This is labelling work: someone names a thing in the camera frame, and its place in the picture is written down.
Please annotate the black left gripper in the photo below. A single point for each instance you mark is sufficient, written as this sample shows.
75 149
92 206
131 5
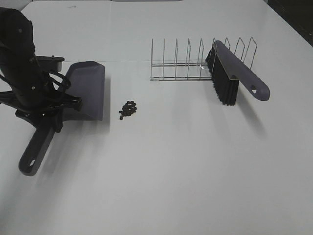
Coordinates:
54 108

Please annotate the purple plastic dustpan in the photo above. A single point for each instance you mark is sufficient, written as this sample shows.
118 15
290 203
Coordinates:
88 83

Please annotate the pile of coffee beans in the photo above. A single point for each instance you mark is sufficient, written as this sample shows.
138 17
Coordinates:
128 109

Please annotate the purple hand brush black bristles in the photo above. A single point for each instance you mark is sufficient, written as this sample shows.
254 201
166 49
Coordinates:
227 71

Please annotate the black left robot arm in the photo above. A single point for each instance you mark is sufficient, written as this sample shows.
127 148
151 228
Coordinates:
36 92

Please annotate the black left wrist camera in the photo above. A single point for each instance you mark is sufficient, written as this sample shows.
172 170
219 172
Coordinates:
52 63

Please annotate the metal wire dish rack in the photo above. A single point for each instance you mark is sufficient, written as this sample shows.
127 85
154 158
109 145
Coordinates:
200 68

